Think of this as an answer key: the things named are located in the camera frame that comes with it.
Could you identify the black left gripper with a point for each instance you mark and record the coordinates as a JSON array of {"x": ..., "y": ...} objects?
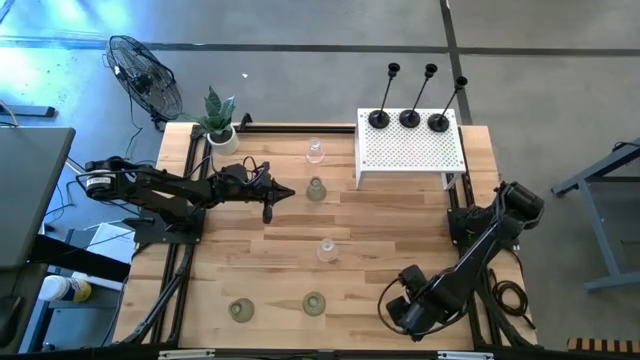
[{"x": 242, "y": 185}]

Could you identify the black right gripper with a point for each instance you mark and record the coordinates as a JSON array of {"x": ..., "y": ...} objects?
[{"x": 437, "y": 305}]

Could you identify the clear ribbed glass candle holder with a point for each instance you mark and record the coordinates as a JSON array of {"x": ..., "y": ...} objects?
[
  {"x": 315, "y": 151},
  {"x": 327, "y": 251}
]

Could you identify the green ribbed glass candle holder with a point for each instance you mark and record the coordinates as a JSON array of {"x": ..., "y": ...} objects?
[
  {"x": 241, "y": 310},
  {"x": 316, "y": 191},
  {"x": 314, "y": 303}
]

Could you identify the tall black candlestick holder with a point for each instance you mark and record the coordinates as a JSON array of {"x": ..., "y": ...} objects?
[
  {"x": 379, "y": 119},
  {"x": 439, "y": 123},
  {"x": 410, "y": 119}
]

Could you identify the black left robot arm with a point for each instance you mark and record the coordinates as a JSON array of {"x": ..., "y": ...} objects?
[{"x": 150, "y": 187}]

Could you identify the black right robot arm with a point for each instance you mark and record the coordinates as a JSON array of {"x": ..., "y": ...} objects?
[{"x": 480, "y": 255}]

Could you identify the green plant in white pot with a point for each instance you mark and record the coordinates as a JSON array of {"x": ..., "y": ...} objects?
[{"x": 224, "y": 142}]

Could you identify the white perforated metal riser shelf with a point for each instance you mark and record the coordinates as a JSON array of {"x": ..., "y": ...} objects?
[{"x": 410, "y": 150}]

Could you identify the white paper sheet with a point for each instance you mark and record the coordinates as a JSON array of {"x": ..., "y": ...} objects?
[{"x": 112, "y": 242}]

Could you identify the black floor fan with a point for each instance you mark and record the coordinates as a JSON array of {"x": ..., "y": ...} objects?
[{"x": 145, "y": 80}]

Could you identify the black orange striped bar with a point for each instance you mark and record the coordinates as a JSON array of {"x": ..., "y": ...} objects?
[{"x": 600, "y": 345}]

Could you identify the black beam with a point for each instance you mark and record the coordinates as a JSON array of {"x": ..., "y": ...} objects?
[{"x": 80, "y": 257}]

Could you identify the white bottle yellow label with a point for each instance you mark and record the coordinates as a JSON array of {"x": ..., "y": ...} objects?
[{"x": 60, "y": 288}]

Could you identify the grey table top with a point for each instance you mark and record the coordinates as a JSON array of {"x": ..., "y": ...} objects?
[{"x": 30, "y": 190}]

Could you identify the dark flat floor bar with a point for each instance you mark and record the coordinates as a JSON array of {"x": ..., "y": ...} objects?
[{"x": 30, "y": 111}]

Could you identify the black arched bracket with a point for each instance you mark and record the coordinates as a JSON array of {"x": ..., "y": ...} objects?
[{"x": 245, "y": 121}]

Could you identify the silver frame bracket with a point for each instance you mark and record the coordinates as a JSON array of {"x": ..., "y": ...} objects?
[
  {"x": 185, "y": 354},
  {"x": 465, "y": 355}
]

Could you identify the blue-grey bench frame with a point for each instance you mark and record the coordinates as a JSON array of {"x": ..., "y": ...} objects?
[{"x": 603, "y": 245}]

